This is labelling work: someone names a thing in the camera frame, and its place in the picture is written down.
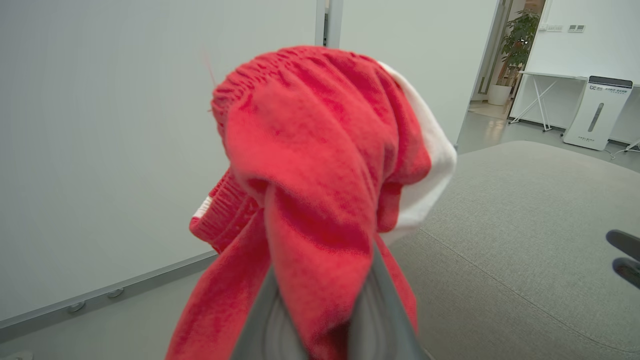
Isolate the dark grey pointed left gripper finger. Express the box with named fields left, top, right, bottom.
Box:
left=606, top=230, right=640, bottom=262
left=612, top=257, right=640, bottom=290

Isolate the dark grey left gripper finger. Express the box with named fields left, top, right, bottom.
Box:
left=231, top=264, right=312, bottom=360
left=348, top=242, right=434, bottom=360

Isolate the red and white knit garment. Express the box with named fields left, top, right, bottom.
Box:
left=165, top=45, right=458, bottom=360

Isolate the grey fabric sofa seat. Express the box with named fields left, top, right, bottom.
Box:
left=385, top=140, right=640, bottom=360

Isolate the white air purifier unit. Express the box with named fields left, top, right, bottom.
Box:
left=563, top=75, right=634, bottom=151

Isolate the white folding table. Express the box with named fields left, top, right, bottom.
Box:
left=508, top=70, right=640, bottom=153

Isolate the white plant pot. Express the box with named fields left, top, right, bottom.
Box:
left=488, top=84, right=513, bottom=106

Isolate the green potted plant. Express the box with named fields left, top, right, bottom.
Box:
left=497, top=9, right=542, bottom=87

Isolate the grey door frame post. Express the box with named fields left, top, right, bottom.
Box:
left=315, top=0, right=344, bottom=49

